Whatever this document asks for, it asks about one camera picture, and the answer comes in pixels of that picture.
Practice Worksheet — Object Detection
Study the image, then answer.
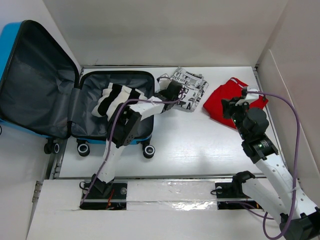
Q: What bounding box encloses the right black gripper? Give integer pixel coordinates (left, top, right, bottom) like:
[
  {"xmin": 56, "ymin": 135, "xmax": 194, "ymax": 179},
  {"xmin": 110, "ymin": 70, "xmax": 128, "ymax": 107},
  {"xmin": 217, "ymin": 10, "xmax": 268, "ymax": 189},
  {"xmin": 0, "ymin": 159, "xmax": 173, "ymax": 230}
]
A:
[{"xmin": 221, "ymin": 96, "xmax": 250, "ymax": 140}]

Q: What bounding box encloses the red polo shirt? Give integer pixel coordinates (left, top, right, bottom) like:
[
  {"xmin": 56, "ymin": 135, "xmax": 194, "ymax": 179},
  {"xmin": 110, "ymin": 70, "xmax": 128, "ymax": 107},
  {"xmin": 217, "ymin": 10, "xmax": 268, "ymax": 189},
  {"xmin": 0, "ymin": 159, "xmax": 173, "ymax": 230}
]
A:
[{"xmin": 202, "ymin": 77, "xmax": 269, "ymax": 130}]

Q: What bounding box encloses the newspaper print garment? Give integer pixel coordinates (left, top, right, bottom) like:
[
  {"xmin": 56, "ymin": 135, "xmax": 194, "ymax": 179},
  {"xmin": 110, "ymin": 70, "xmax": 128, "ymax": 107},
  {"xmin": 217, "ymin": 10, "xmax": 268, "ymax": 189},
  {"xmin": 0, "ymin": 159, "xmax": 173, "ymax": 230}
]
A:
[{"xmin": 170, "ymin": 67, "xmax": 209, "ymax": 112}]

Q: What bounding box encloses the black and white striped garment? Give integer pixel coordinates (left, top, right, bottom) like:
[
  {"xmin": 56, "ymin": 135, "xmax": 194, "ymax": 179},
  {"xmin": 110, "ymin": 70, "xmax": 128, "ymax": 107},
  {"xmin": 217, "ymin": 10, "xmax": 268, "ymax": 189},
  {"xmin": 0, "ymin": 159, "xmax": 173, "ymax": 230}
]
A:
[{"xmin": 91, "ymin": 83, "xmax": 148, "ymax": 121}]

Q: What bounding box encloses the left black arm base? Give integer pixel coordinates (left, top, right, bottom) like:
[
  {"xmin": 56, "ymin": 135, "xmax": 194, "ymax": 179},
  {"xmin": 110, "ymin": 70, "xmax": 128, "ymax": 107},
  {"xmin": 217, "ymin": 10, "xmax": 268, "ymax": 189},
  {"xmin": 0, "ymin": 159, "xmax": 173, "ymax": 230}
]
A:
[{"xmin": 79, "ymin": 182, "xmax": 128, "ymax": 211}]

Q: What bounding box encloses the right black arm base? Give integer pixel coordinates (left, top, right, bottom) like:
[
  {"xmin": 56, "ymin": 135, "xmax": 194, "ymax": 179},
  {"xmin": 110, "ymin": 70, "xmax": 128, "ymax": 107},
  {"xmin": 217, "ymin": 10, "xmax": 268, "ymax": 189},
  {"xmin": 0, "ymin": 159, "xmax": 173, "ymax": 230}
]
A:
[{"xmin": 210, "ymin": 182, "xmax": 263, "ymax": 210}]

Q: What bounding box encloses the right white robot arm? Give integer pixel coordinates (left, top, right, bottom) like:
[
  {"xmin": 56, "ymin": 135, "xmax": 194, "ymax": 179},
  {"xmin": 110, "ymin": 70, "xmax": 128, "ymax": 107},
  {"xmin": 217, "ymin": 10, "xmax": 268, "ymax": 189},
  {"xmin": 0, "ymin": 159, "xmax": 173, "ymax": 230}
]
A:
[{"xmin": 221, "ymin": 97, "xmax": 320, "ymax": 240}]

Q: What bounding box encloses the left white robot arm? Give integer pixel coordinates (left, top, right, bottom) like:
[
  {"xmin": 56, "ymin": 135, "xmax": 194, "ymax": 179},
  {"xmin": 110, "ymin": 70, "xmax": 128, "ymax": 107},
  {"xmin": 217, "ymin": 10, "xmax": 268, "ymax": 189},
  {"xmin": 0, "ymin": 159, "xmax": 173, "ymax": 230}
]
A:
[{"xmin": 89, "ymin": 79, "xmax": 183, "ymax": 199}]

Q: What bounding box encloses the blue hard-shell suitcase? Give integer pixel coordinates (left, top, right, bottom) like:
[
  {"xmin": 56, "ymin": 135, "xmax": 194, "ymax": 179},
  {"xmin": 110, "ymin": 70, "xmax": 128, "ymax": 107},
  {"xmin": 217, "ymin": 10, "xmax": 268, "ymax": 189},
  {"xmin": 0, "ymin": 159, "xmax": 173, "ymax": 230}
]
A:
[{"xmin": 0, "ymin": 20, "xmax": 155, "ymax": 154}]

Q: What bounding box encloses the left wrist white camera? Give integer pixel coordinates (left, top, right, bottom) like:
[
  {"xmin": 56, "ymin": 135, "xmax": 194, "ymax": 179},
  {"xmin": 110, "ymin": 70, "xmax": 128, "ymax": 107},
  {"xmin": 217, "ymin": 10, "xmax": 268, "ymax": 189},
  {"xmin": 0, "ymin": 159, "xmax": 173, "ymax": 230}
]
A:
[{"xmin": 156, "ymin": 73, "xmax": 172, "ymax": 92}]

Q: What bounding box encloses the wrist white camera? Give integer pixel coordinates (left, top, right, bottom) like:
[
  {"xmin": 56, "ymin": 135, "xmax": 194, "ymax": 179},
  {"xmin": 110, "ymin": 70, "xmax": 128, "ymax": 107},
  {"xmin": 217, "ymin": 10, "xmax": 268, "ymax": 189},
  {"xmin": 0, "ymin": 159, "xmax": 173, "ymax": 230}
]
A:
[
  {"xmin": 235, "ymin": 86, "xmax": 259, "ymax": 106},
  {"xmin": 156, "ymin": 73, "xmax": 172, "ymax": 92}
]

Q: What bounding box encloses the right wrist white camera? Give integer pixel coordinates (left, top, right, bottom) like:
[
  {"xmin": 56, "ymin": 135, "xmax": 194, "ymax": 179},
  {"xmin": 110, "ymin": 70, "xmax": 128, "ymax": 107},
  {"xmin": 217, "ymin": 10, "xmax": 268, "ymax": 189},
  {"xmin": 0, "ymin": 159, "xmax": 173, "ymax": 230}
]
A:
[{"xmin": 235, "ymin": 86, "xmax": 259, "ymax": 106}]

